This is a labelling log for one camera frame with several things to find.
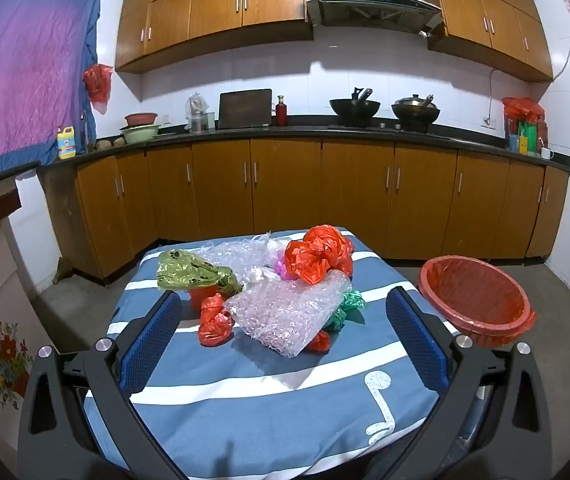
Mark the wok with lid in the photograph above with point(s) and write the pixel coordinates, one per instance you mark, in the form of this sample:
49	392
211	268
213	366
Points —
415	110

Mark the blue box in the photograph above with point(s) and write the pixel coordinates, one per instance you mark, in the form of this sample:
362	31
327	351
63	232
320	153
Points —
516	143

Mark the dark cutting board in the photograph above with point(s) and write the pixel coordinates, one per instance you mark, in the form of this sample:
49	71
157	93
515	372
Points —
245	109

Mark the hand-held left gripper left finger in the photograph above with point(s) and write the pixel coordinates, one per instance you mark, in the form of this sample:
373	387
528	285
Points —
150	340

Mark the yellow detergent bottle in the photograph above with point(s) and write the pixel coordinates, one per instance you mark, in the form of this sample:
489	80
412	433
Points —
65	145

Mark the green basin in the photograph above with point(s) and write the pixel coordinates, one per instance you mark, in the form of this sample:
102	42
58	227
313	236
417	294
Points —
140	133

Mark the white mug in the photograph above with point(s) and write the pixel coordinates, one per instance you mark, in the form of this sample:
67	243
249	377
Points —
546	153

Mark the black countertop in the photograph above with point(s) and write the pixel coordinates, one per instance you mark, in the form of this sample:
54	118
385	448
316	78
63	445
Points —
305	132

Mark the blue white striped cloth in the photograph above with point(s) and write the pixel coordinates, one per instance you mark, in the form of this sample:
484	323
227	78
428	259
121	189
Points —
265	410

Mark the pink plastic wrapper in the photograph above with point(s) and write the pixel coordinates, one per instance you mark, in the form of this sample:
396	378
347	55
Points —
281	266

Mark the red plastic scrap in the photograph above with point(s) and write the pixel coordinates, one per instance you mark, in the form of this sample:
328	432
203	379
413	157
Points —
320	341

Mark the wooden wall cabinet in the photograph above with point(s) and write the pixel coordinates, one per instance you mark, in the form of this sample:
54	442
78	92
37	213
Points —
215	10
490	15

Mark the small red plastic bag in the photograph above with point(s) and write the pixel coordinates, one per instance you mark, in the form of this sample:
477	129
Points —
212	325

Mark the olive green printed plastic bag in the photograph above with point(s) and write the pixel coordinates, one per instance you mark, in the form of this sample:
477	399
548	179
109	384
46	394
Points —
185	270

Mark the small red basin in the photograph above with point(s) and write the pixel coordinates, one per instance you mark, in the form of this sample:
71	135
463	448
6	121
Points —
141	119

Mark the black wok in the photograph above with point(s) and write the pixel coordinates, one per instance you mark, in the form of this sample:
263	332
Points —
355	109

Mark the wooden base cabinets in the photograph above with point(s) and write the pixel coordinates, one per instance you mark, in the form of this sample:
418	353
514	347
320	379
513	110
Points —
290	195

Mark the white wall socket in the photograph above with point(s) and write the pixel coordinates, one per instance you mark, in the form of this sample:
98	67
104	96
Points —
489	121

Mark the red bottle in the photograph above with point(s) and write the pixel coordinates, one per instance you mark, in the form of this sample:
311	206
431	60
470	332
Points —
281	112

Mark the red plastic bag on boxes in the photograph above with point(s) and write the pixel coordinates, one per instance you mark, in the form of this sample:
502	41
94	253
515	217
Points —
522	108

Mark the jar with clear plastic bag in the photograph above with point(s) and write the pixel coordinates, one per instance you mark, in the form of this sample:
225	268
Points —
197	115

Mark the purple blue hanging cloth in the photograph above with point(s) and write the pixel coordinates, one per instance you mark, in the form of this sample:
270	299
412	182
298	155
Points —
25	75

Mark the large red plastic bag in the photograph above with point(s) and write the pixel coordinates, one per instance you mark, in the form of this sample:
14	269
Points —
315	255

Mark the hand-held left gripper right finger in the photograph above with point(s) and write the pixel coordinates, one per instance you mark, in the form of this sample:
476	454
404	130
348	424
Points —
417	340

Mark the large bubble wrap sheet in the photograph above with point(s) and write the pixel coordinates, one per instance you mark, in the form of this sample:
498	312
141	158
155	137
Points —
285	310

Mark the red hanging plastic bag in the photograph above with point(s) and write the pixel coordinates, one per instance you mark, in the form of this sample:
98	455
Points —
97	82

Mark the red basin with red liner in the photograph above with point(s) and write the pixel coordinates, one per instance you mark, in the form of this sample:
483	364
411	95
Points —
475	290

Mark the black gas stove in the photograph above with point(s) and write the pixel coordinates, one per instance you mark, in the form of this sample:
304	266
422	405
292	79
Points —
390	127

